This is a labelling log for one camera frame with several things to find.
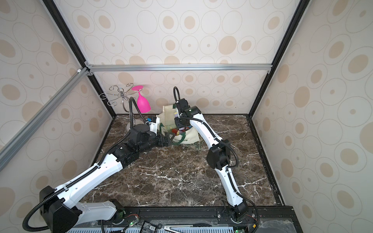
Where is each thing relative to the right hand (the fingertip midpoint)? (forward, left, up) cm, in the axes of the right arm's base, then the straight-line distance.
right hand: (186, 122), depth 96 cm
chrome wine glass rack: (+5, +41, +19) cm, 45 cm away
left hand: (-20, +5, +13) cm, 25 cm away
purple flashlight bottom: (-8, +3, -1) cm, 8 cm away
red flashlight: (+1, +9, -11) cm, 14 cm away
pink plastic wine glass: (+7, +29, +9) cm, 31 cm away
